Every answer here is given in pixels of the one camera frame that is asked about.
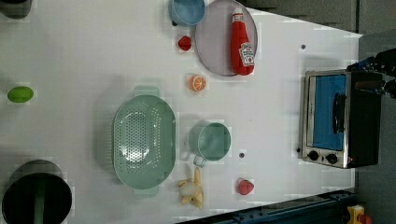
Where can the blue metal frame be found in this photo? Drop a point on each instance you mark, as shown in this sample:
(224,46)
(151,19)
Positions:
(326,208)

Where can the grey round plate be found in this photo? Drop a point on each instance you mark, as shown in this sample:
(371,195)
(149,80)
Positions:
(213,36)

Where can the black silver toaster oven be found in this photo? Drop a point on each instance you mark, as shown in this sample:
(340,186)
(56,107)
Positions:
(356,114)

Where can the blue oven door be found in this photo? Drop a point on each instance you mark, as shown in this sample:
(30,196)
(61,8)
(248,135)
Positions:
(322,92)

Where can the black cylinder post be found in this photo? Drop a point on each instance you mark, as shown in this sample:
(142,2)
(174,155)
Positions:
(16,9)
(37,194)

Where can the green mug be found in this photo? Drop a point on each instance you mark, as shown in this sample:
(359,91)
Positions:
(209,141)

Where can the blue mug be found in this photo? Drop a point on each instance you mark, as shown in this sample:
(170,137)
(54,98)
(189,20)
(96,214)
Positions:
(186,12)

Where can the black cylinder post far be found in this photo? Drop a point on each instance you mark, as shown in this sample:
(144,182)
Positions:
(16,9)

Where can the peeled banana toy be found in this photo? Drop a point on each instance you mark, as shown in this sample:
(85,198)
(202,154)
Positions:
(191,191)

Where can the red plush ketchup bottle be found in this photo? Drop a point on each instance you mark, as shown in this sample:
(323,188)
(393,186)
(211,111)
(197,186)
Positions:
(242,54)

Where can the orange slice toy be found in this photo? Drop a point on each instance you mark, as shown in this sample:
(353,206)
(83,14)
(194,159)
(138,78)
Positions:
(197,83)

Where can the dark red strawberry toy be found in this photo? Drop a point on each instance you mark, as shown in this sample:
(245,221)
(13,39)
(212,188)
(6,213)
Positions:
(184,43)

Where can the green lime toy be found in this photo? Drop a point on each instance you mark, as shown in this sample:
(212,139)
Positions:
(20,94)

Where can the yellow red object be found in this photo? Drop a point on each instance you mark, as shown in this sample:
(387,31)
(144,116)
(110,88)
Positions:
(358,216)

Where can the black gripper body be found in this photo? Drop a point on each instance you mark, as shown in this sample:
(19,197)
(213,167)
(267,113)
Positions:
(383,63)

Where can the pink strawberry toy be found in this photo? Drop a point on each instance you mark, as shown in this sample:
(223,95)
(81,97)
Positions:
(245,186)

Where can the green oval colander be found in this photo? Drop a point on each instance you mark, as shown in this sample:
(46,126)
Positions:
(144,141)

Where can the black cylinder post near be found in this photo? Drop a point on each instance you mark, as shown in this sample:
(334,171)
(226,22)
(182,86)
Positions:
(37,194)

